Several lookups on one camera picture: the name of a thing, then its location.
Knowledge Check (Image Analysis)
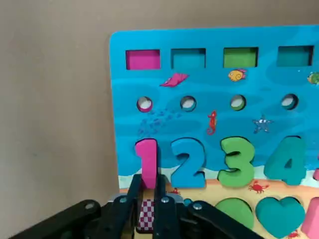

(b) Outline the pink number one piece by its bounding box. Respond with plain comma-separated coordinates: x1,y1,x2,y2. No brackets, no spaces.
134,138,159,190

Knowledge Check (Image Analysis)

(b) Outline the teal heart piece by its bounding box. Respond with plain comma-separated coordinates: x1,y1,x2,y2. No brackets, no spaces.
255,196,306,239

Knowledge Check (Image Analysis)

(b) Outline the pink trapezoid piece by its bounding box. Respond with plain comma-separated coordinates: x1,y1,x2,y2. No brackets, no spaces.
300,196,319,239

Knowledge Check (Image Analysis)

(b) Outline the blue number two piece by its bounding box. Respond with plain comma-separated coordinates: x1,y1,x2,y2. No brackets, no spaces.
170,137,207,189

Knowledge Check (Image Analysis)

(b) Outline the magenta number five piece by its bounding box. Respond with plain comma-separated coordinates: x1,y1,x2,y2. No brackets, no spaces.
313,153,319,181

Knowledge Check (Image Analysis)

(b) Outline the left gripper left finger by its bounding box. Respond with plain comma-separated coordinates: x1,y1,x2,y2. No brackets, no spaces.
12,174,143,239

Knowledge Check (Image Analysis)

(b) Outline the teal number four piece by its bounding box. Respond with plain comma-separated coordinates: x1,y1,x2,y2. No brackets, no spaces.
264,136,308,186

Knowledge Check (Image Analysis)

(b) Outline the colourful wooden toy board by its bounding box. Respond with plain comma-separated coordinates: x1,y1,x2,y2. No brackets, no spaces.
109,24,319,239

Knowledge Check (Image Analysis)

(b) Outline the green number three piece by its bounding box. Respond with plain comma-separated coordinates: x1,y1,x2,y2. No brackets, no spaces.
217,136,256,188

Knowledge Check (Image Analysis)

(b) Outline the green circle piece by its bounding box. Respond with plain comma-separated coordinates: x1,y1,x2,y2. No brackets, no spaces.
214,198,255,231

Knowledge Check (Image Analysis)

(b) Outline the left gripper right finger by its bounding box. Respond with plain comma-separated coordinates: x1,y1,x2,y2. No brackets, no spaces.
153,175,265,239

